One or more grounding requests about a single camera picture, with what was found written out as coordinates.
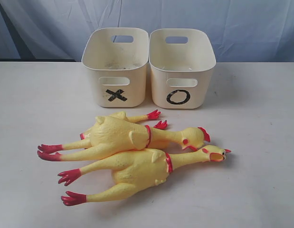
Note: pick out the cream bin marked X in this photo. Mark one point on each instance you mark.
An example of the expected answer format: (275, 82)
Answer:
(115, 60)

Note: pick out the headless rubber chicken body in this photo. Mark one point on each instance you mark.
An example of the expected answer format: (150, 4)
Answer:
(134, 119)

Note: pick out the whole yellow rubber chicken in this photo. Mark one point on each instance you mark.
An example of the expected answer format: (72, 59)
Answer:
(111, 135)

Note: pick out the cream bin marked O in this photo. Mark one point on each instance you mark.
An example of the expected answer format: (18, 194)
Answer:
(182, 61)

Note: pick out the white backdrop curtain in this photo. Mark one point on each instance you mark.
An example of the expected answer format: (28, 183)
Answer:
(239, 30)

